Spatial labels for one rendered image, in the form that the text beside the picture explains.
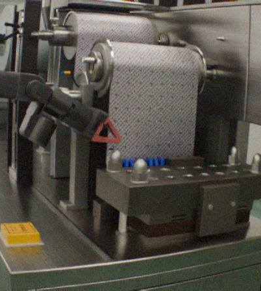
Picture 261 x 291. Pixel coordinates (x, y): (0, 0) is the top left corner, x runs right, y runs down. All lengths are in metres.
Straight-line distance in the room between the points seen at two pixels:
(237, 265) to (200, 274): 0.10
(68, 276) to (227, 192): 0.39
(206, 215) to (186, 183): 0.09
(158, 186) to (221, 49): 0.47
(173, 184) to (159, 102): 0.25
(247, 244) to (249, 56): 0.46
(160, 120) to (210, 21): 0.34
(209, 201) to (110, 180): 0.21
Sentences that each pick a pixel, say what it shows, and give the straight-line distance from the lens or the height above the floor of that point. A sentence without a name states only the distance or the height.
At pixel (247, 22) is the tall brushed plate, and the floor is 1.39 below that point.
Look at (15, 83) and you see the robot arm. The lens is 1.00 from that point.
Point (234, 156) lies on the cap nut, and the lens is 1.22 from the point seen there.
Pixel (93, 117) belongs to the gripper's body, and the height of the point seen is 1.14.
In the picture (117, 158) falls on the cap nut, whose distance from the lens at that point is 1.05.
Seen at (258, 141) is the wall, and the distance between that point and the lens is 4.67.
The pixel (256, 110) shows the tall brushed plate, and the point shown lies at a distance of 1.18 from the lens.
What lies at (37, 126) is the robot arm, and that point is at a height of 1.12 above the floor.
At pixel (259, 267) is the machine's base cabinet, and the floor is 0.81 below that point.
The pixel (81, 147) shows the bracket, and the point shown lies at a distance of 1.19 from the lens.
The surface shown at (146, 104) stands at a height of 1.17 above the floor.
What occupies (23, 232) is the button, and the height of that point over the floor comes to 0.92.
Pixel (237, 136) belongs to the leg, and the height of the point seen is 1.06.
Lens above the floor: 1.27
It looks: 10 degrees down
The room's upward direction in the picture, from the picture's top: 3 degrees clockwise
